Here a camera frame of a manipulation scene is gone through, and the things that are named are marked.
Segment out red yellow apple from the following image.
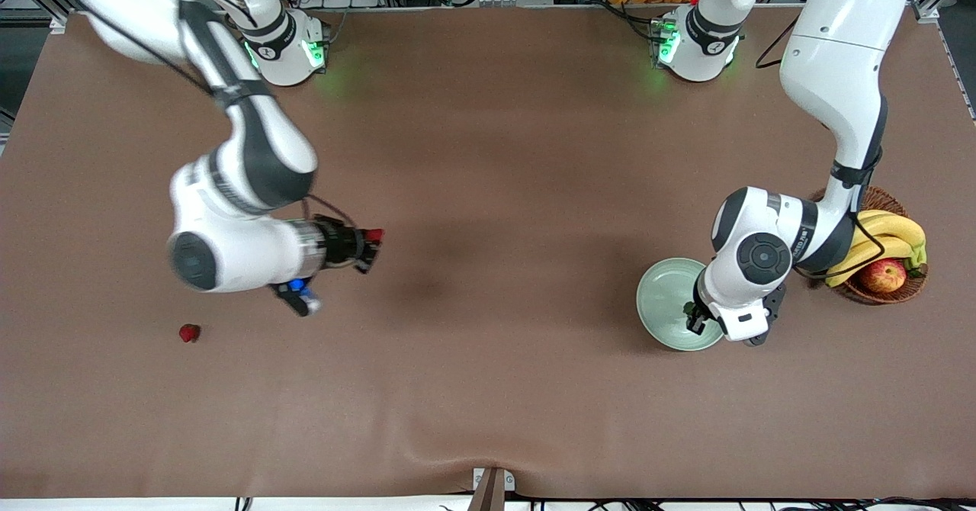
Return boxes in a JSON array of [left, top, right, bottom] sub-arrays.
[[859, 259, 908, 294]]

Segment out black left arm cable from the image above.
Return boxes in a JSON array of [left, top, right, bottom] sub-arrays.
[[755, 15, 887, 279]]

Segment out pale green round plate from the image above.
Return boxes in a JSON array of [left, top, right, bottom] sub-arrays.
[[636, 257, 725, 352]]

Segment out grey metal table bracket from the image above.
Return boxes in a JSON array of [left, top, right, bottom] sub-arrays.
[[473, 467, 516, 511]]

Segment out brown wicker basket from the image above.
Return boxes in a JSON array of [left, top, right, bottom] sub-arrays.
[[812, 185, 929, 305]]

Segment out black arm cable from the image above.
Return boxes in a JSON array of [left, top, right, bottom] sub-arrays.
[[755, 15, 887, 279], [72, 0, 359, 230]]

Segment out brown table cover mat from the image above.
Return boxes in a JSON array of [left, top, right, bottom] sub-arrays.
[[0, 4, 976, 500]]

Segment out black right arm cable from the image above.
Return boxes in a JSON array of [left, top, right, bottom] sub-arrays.
[[72, 0, 359, 230]]

